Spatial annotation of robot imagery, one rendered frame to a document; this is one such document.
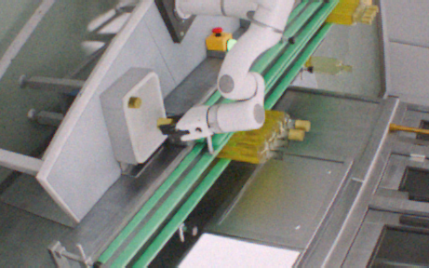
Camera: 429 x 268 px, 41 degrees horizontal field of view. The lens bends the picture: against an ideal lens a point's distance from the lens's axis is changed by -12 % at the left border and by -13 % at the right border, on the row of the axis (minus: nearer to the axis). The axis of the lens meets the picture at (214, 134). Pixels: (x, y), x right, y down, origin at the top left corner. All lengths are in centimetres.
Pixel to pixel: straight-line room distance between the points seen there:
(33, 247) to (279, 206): 84
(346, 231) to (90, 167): 78
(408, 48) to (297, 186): 632
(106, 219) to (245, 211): 46
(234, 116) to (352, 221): 55
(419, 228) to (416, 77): 658
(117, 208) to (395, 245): 83
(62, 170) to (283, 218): 69
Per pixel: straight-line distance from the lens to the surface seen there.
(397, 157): 225
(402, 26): 816
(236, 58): 158
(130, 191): 186
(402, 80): 853
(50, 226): 217
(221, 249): 187
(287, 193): 205
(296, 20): 259
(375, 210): 201
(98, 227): 176
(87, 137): 178
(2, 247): 217
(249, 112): 162
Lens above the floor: 185
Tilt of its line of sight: 27 degrees down
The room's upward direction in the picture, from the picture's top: 99 degrees clockwise
